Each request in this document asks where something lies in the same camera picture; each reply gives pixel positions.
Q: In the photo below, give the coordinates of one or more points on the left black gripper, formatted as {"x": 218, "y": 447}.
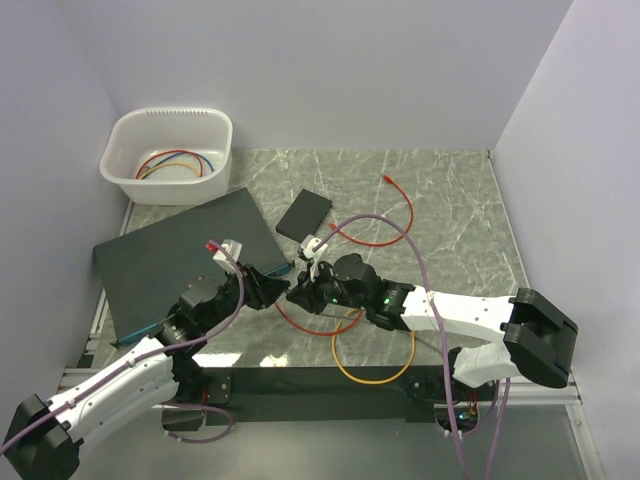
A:
{"x": 263, "y": 290}

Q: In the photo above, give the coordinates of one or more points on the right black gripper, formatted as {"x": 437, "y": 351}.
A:
{"x": 306, "y": 293}

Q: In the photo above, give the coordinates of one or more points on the large black network switch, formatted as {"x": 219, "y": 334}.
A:
{"x": 145, "y": 271}

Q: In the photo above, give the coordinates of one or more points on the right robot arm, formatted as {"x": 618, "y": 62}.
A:
{"x": 521, "y": 335}

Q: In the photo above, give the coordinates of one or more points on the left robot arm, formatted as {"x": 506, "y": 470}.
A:
{"x": 45, "y": 437}

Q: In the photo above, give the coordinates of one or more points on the white plastic tub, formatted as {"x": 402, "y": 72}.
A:
{"x": 170, "y": 156}

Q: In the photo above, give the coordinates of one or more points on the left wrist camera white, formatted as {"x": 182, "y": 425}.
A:
{"x": 225, "y": 255}

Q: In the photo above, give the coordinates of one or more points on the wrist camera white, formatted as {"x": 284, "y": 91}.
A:
{"x": 311, "y": 250}
{"x": 225, "y": 255}

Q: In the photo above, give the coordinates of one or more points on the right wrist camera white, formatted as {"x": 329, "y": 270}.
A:
{"x": 311, "y": 250}

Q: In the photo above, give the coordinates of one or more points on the small black switch box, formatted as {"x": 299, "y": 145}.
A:
{"x": 304, "y": 216}

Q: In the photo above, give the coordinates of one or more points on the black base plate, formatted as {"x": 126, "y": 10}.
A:
{"x": 264, "y": 394}

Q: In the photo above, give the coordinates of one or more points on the aluminium rail right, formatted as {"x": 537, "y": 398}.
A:
{"x": 524, "y": 392}

